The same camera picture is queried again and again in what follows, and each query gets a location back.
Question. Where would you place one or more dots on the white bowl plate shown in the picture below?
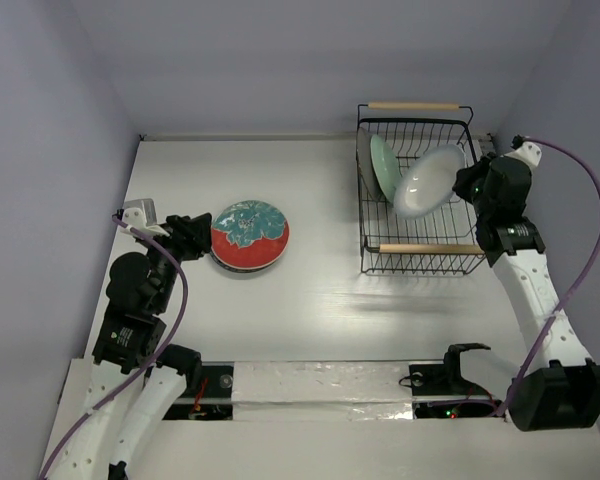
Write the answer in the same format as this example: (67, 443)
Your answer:
(428, 183)

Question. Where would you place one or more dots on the blue floral plate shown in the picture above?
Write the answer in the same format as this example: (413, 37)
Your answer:
(244, 271)

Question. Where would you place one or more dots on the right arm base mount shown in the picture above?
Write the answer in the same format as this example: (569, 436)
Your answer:
(442, 392)

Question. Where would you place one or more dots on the silver tape strip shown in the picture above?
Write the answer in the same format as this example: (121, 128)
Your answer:
(320, 392)

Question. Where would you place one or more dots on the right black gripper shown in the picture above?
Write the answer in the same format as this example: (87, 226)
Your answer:
(468, 180)

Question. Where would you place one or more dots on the grey stone plate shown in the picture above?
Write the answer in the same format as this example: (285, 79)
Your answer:
(363, 148)

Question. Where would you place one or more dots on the light green plate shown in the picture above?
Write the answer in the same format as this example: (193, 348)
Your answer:
(386, 167)

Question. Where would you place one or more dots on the red and teal plate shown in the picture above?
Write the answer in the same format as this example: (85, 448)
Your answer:
(249, 234)

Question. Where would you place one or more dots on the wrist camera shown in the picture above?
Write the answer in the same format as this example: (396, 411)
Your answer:
(137, 218)
(525, 151)

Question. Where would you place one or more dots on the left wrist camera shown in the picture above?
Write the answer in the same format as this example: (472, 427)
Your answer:
(137, 218)

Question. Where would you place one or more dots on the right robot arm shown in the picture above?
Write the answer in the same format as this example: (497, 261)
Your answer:
(558, 384)

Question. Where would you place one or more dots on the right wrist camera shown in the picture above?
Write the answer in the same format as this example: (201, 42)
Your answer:
(525, 151)

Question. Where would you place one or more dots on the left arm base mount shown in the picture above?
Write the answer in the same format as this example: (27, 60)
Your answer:
(208, 392)

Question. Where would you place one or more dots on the black wire dish rack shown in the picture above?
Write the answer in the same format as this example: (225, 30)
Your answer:
(442, 242)

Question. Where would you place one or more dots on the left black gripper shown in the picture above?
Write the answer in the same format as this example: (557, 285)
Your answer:
(192, 233)

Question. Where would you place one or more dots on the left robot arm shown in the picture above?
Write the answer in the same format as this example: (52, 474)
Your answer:
(137, 372)

